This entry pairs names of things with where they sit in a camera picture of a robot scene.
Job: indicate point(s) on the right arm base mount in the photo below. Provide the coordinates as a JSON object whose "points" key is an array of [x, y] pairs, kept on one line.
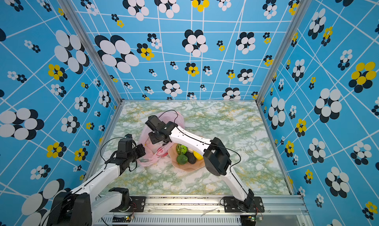
{"points": [[232, 205]]}

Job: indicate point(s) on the left corner aluminium post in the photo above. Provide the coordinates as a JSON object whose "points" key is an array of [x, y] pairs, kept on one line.
{"points": [[78, 27]]}

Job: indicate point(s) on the light green lime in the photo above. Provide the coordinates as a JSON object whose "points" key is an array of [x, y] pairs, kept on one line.
{"points": [[182, 159]]}

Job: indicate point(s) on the yellow lemon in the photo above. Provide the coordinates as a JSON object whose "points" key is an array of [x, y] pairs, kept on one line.
{"points": [[197, 156]]}

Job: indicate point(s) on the corner aluminium post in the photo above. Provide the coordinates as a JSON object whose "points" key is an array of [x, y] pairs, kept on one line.
{"points": [[78, 27], [293, 26]]}

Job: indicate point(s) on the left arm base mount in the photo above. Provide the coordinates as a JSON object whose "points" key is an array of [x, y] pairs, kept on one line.
{"points": [[135, 204]]}

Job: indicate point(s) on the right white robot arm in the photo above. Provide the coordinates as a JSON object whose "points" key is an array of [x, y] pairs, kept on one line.
{"points": [[215, 155]]}

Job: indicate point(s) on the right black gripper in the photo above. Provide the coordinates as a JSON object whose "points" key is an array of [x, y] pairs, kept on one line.
{"points": [[152, 138]]}

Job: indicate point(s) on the pink wavy plate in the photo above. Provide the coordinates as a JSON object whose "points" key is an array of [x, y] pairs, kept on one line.
{"points": [[186, 167]]}

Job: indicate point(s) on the green kiwi fruit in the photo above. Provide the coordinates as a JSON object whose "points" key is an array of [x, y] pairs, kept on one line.
{"points": [[181, 149]]}

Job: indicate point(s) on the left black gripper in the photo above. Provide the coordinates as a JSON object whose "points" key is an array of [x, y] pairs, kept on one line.
{"points": [[141, 148]]}

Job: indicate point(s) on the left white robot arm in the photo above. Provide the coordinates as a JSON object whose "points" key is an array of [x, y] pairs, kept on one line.
{"points": [[83, 205]]}

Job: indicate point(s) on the aluminium front rail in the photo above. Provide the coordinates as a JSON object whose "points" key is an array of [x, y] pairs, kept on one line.
{"points": [[185, 210]]}

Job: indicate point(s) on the right corner aluminium post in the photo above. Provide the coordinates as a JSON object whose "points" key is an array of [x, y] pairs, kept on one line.
{"points": [[293, 26]]}

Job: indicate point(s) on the dark green avocado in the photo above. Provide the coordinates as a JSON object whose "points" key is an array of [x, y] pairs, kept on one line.
{"points": [[191, 158]]}

